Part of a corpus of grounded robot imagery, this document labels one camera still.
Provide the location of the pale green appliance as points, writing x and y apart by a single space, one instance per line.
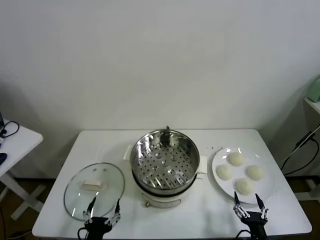
314 90

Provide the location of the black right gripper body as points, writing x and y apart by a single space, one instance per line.
256 225

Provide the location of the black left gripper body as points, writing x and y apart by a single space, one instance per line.
96 227

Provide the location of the white round plate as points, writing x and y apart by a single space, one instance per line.
267 185

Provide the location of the white shelf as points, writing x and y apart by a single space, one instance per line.
313 105

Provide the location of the cream electric cooker base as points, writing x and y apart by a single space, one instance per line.
162 201

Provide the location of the white side table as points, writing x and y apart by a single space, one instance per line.
22 142

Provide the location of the perforated steel steamer basket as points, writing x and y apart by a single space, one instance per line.
165 165

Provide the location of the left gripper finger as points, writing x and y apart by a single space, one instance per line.
116 212
89 211

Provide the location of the white steamed baozi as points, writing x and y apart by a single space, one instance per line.
255 172
244 186
224 172
236 159

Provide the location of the dark blue small object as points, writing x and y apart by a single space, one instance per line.
3 157

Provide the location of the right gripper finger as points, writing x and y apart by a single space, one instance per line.
238 207
262 208

